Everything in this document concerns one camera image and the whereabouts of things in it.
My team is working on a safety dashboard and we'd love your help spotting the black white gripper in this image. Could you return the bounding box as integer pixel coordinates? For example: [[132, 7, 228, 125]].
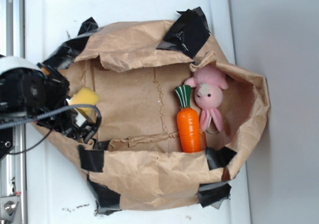
[[0, 56, 97, 143]]

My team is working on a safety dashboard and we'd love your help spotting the yellow green sponge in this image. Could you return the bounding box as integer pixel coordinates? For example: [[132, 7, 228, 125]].
[[68, 87, 100, 106]]

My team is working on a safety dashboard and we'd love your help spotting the white tray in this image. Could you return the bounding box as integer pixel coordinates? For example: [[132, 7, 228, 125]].
[[25, 0, 251, 224]]

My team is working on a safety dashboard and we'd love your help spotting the brown paper bag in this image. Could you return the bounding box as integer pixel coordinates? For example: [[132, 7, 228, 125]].
[[45, 8, 270, 213]]

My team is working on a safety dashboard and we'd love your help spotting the orange toy carrot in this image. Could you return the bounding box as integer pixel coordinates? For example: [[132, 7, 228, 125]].
[[175, 85, 201, 153]]

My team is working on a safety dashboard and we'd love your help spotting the pink plush bunny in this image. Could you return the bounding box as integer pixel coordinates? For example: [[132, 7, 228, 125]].
[[183, 65, 228, 132]]

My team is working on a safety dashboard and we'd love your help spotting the braided grey cable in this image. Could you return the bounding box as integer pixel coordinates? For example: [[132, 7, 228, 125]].
[[0, 104, 102, 143]]

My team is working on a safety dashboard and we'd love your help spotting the thin black cable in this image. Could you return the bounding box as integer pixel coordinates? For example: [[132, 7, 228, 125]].
[[7, 126, 54, 155]]

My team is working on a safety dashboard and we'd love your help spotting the metal frame rail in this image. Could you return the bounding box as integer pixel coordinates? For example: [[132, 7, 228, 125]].
[[0, 0, 28, 224]]

